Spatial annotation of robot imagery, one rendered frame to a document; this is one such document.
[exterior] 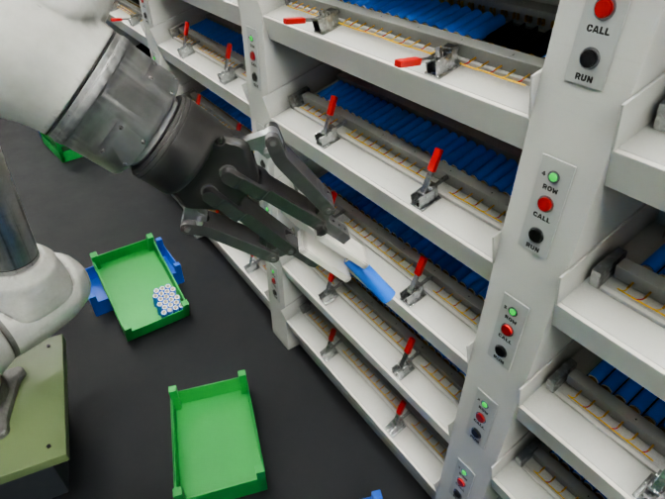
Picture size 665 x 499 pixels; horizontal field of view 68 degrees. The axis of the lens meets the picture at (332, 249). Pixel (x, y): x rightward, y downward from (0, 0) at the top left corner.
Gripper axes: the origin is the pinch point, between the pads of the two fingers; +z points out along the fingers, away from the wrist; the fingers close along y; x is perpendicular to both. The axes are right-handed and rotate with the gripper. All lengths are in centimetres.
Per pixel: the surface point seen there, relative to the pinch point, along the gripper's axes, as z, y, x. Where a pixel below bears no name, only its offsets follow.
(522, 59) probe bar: 9.5, 25.1, 17.8
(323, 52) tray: 1.9, 4.2, 45.9
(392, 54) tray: 4.8, 13.4, 33.0
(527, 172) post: 15.0, 18.1, 7.8
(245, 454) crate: 48, -74, 20
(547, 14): 13.2, 31.3, 27.4
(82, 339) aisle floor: 16, -113, 66
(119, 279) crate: 18, -102, 84
